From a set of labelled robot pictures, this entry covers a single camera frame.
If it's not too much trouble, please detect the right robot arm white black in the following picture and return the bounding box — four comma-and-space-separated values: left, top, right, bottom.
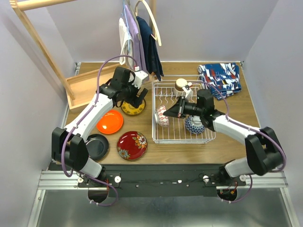
164, 89, 286, 185

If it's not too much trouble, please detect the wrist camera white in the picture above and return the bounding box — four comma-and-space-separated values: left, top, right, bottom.
182, 82, 193, 100
132, 66, 149, 88

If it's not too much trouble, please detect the white wire dish rack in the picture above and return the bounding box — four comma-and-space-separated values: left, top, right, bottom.
152, 80, 216, 144

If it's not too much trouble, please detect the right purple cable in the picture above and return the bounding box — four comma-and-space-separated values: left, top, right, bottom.
189, 80, 287, 204

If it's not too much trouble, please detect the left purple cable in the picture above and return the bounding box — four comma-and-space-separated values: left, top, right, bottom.
61, 54, 140, 207

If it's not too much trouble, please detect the orange plate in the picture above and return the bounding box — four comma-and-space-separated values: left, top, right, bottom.
96, 110, 124, 134

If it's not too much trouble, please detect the white hanging cloth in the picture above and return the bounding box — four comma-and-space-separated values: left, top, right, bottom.
118, 18, 134, 69

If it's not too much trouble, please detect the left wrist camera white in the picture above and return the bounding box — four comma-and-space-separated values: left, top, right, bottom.
132, 66, 149, 88

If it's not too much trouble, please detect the wooden clothes rack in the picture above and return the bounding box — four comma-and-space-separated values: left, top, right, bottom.
9, 0, 157, 114

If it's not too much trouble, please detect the wooden hanger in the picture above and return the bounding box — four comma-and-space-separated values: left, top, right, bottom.
134, 0, 162, 46

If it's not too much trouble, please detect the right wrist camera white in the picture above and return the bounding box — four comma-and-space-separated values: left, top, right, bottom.
182, 82, 193, 100

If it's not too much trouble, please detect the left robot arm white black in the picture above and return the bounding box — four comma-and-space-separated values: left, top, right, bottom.
51, 67, 149, 187

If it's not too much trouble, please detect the lilac hanging cloth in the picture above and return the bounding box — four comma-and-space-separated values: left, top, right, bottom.
125, 2, 149, 74

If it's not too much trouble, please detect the white brown metal cup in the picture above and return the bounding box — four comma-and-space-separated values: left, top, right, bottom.
173, 78, 188, 96

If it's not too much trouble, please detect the purple cable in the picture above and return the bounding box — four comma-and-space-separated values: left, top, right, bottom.
61, 54, 140, 207
189, 80, 287, 204

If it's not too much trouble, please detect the blue patterned bowl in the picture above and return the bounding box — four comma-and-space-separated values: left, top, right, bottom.
185, 115, 205, 134

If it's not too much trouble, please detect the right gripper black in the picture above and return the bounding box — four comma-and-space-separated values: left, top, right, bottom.
163, 96, 204, 119

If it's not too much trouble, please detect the yellow patterned small plate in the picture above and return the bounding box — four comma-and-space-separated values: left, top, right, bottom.
121, 99, 146, 116

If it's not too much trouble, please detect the red floral plate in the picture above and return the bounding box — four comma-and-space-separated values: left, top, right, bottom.
116, 131, 148, 161

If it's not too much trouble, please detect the navy hanging cloth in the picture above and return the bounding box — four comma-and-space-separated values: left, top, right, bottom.
136, 16, 164, 81

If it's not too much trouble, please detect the blue red patterned folded cloth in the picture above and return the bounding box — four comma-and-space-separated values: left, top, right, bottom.
197, 62, 242, 98

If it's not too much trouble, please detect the red white patterned bowl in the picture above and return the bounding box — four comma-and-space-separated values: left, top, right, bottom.
155, 105, 169, 127

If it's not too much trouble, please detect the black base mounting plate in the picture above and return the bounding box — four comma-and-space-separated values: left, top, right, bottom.
78, 164, 247, 198

